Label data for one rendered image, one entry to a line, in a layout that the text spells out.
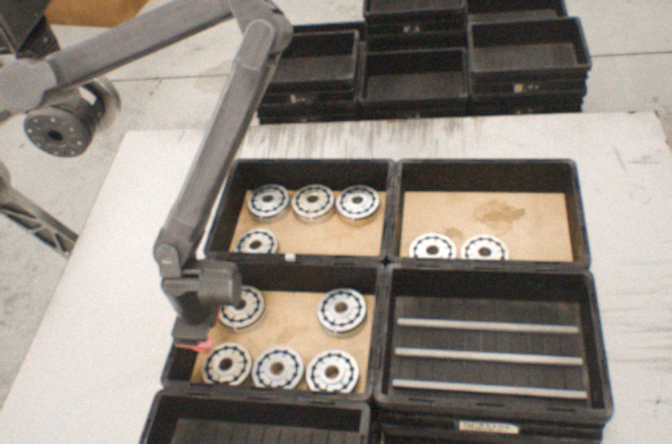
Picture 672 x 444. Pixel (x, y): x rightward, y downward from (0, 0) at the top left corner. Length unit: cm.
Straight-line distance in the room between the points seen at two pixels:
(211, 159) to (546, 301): 75
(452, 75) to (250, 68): 178
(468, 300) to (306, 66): 145
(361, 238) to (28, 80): 79
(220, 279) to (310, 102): 143
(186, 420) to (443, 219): 70
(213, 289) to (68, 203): 212
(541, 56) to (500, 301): 135
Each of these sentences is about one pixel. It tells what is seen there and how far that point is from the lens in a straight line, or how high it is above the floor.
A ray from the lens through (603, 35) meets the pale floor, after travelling 358.
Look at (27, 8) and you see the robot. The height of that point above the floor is 142.
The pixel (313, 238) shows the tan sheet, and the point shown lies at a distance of 154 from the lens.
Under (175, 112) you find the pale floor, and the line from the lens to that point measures 340.
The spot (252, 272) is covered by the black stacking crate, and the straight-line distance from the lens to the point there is 143.
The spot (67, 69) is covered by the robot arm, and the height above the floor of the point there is 147.
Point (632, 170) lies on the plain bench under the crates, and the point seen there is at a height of 70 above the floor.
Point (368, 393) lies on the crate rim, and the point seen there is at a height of 93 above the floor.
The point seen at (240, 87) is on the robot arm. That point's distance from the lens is 99.
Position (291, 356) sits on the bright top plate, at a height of 86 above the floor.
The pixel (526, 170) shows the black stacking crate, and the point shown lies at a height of 90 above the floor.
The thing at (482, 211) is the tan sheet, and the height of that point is 83.
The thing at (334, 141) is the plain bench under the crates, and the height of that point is 70.
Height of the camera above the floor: 201
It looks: 47 degrees down
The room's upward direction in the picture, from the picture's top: 11 degrees counter-clockwise
